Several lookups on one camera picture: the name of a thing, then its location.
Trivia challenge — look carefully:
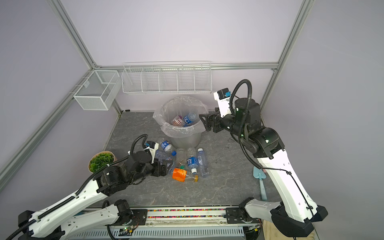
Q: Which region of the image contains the orange label bottle yellow cap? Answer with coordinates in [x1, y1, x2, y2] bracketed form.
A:
[172, 168, 199, 182]

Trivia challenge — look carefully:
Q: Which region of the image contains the slim clear bottle white cap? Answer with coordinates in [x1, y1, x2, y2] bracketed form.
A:
[198, 148, 210, 178]

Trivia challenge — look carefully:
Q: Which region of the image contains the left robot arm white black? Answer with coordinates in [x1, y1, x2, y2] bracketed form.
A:
[8, 134, 168, 240]

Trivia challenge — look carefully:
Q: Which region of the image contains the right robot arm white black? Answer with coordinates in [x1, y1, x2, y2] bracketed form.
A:
[199, 79, 328, 239]

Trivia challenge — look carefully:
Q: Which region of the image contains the grey mesh waste bin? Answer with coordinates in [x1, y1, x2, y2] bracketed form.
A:
[161, 96, 209, 150]

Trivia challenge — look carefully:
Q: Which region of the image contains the clear plastic bin liner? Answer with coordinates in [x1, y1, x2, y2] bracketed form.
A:
[153, 97, 208, 138]

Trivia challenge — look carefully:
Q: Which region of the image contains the clear bottle colourful label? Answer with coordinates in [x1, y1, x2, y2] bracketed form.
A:
[155, 150, 175, 176]

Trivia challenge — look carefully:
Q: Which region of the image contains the small bottle dark blue cap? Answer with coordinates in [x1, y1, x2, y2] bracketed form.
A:
[160, 140, 177, 156]

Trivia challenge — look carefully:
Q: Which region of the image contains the clear bottle blue label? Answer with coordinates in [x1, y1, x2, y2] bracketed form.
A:
[186, 148, 199, 175]

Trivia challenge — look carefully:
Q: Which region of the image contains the green plant in beige pot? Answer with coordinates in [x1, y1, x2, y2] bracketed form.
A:
[88, 151, 116, 173]

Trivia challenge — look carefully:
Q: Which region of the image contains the teal garden trowel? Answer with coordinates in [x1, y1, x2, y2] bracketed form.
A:
[253, 167, 268, 202]

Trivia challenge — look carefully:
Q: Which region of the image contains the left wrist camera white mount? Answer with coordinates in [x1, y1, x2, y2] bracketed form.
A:
[144, 141, 159, 164]

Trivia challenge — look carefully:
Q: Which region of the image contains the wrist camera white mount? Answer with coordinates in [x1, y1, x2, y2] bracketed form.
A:
[144, 141, 159, 164]
[214, 88, 231, 118]

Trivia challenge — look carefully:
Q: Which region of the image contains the clear bottle green neck ring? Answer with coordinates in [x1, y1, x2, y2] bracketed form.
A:
[175, 147, 187, 170]

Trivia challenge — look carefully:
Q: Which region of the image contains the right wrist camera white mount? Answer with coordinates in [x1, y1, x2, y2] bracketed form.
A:
[214, 88, 231, 118]

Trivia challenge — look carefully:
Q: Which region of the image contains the white wire wall shelf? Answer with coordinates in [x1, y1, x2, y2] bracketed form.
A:
[121, 61, 212, 94]

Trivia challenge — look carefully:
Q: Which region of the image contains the black rail with coloured strip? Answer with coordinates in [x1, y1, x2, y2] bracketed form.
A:
[80, 205, 262, 226]

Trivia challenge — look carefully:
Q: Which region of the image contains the white mesh wall basket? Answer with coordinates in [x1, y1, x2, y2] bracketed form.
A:
[74, 70, 122, 111]

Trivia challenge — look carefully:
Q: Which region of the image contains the aluminium frame enclosure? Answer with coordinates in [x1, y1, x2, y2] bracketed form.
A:
[1, 1, 303, 200]

